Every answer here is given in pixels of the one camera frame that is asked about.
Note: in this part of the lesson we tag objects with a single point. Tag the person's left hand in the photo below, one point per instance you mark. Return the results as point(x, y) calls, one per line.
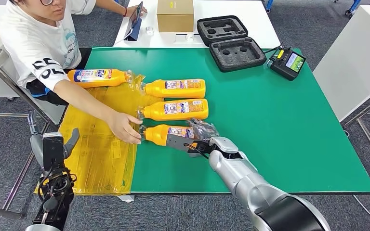
point(137, 11)

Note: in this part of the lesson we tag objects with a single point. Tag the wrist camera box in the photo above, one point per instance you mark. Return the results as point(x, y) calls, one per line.
point(53, 151)
point(178, 142)

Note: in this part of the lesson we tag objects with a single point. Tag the yellow plastic sheet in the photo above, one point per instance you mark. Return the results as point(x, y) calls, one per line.
point(92, 159)

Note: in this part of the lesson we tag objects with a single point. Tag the white table foot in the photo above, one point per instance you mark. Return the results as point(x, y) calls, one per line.
point(126, 198)

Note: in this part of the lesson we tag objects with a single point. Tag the open black foam case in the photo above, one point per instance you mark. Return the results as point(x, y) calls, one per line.
point(236, 55)

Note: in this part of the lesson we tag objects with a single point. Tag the person's right forearm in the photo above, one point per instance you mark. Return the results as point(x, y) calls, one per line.
point(83, 102)

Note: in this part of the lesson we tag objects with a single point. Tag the person's right hand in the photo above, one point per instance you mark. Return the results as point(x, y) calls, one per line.
point(124, 127)

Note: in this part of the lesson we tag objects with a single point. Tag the red wristband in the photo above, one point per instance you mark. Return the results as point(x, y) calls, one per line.
point(125, 11)

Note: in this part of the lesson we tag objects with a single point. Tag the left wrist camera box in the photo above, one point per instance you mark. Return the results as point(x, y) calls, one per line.
point(53, 151)

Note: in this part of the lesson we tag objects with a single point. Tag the person's glasses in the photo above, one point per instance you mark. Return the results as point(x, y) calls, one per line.
point(46, 2)

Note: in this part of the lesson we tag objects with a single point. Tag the blue wheeled frame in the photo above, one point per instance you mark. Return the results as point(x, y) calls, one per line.
point(354, 6)

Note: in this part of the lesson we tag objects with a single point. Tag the white paper packet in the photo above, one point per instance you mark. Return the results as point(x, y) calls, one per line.
point(185, 39)

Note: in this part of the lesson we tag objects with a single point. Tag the person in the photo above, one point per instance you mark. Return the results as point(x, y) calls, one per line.
point(38, 44)

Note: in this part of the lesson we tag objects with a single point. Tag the person's left forearm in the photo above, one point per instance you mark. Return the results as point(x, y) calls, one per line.
point(111, 5)

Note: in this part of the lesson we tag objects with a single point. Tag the white table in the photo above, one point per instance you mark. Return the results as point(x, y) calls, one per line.
point(354, 57)
point(255, 19)

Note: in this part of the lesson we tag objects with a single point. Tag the green table mat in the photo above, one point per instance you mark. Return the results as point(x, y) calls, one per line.
point(268, 127)

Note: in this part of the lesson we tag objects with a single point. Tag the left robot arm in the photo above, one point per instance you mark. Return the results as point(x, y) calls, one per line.
point(55, 191)

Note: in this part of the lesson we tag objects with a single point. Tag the black remote controller with screen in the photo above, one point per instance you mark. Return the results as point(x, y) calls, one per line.
point(284, 66)

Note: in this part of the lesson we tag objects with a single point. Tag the tablet in blue cover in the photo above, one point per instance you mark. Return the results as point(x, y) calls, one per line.
point(134, 25)

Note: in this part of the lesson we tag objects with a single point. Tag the blue metal leg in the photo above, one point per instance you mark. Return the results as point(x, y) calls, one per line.
point(269, 4)

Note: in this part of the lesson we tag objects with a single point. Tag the closed cardboard box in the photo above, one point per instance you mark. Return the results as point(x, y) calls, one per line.
point(175, 17)

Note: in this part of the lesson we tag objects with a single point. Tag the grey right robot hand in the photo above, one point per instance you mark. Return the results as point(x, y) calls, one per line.
point(202, 130)

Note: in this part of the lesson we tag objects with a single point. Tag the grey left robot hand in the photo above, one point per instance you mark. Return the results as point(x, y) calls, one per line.
point(71, 142)

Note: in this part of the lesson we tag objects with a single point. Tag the small white case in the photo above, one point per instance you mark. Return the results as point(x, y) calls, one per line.
point(149, 30)

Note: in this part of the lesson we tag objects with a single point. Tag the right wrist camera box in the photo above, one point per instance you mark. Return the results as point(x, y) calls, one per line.
point(178, 142)

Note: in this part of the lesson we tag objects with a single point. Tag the orange detergent bottle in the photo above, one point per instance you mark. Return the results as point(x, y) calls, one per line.
point(156, 135)
point(114, 81)
point(178, 93)
point(178, 116)

